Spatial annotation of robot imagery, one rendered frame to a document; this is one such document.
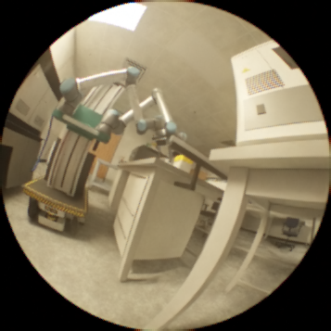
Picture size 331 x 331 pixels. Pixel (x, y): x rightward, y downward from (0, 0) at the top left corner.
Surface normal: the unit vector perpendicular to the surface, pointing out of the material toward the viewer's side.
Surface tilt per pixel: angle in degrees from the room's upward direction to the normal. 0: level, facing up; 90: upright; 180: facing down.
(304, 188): 90
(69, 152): 90
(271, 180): 90
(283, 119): 90
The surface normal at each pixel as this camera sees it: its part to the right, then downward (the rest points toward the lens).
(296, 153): -0.81, -0.37
